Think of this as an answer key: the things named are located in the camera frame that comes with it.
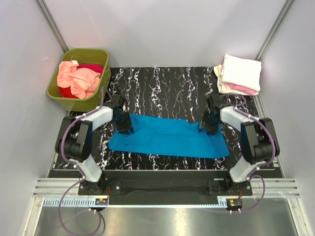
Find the left aluminium frame post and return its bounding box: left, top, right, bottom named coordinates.
left=35, top=0, right=68, bottom=53

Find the aluminium cable duct rail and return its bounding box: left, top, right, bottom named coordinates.
left=43, top=196, right=243, bottom=208

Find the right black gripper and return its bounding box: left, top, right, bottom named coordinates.
left=197, top=111, right=219, bottom=136

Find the red t shirt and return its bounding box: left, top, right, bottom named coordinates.
left=59, top=63, right=104, bottom=99

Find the black marble pattern mat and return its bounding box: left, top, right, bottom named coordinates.
left=53, top=66, right=276, bottom=171

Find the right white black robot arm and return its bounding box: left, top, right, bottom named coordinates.
left=198, top=95, right=280, bottom=195

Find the olive green plastic bin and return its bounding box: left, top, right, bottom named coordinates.
left=46, top=48, right=111, bottom=112

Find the salmon pink t shirt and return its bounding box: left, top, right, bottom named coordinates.
left=57, top=60, right=101, bottom=100

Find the pink folded t shirt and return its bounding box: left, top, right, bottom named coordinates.
left=222, top=83, right=258, bottom=96

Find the right aluminium frame post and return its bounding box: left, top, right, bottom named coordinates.
left=255, top=0, right=295, bottom=61

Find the aluminium frame post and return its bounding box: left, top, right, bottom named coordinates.
left=255, top=0, right=295, bottom=61
left=35, top=0, right=68, bottom=53

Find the cream folded t shirt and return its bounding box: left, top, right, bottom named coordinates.
left=213, top=64, right=225, bottom=94

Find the blue t shirt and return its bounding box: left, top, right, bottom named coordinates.
left=108, top=114, right=229, bottom=159

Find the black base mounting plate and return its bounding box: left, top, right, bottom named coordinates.
left=78, top=170, right=252, bottom=199

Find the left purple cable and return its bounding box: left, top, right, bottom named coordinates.
left=58, top=86, right=111, bottom=234

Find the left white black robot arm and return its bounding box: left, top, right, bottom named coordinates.
left=55, top=94, right=134, bottom=195

